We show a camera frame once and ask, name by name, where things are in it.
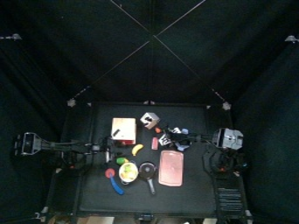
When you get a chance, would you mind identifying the black ribbed base plate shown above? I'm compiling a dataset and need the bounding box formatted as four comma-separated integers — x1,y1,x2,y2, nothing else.
216,186,244,212

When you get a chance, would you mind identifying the yellow toy banana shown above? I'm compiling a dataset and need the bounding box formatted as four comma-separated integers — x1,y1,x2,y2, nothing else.
130,143,145,157

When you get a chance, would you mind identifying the wooden box with red edge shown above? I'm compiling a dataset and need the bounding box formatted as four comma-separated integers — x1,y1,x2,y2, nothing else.
110,116,137,145

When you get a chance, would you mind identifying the blue spatula with red head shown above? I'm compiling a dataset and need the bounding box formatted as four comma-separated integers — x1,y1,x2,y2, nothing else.
104,167,125,196

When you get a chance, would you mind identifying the black frying pan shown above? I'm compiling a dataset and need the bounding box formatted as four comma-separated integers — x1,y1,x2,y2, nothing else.
137,161,157,196

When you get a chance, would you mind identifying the pink cutting board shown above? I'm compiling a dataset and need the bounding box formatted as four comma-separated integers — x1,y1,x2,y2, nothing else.
157,150,184,187

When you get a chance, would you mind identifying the grey cube with holes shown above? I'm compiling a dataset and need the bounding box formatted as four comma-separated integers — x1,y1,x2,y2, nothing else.
140,112,162,130

